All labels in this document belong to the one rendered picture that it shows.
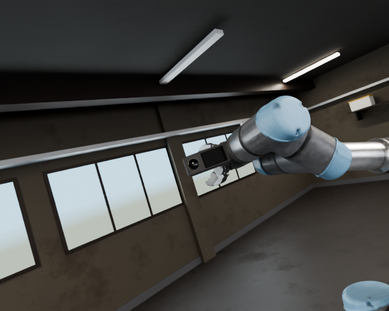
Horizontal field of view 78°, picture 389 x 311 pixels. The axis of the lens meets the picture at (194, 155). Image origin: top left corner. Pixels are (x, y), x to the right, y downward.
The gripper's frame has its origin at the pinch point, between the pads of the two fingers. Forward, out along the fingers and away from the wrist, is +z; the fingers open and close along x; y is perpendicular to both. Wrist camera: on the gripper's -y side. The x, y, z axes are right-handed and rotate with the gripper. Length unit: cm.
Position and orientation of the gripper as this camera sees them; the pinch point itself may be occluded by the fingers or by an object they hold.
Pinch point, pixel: (201, 171)
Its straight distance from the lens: 68.8
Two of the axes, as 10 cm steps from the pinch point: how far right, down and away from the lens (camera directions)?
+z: -3.4, 3.0, 8.9
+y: 8.6, -2.9, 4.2
